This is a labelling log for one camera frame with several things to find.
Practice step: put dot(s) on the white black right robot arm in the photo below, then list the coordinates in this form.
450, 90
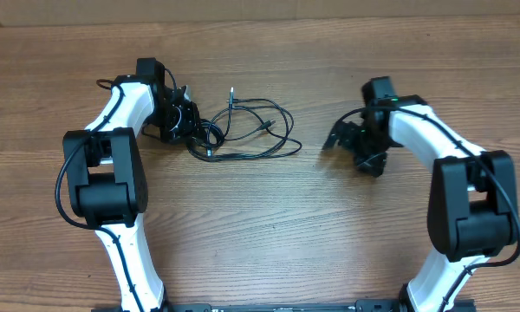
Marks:
472, 217

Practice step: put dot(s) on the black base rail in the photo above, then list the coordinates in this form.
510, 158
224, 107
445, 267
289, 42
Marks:
281, 307

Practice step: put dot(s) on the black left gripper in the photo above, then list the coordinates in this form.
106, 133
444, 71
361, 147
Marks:
190, 128

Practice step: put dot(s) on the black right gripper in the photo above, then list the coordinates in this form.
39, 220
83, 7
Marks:
375, 163

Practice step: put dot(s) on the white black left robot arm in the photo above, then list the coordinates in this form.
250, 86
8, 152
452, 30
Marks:
106, 179

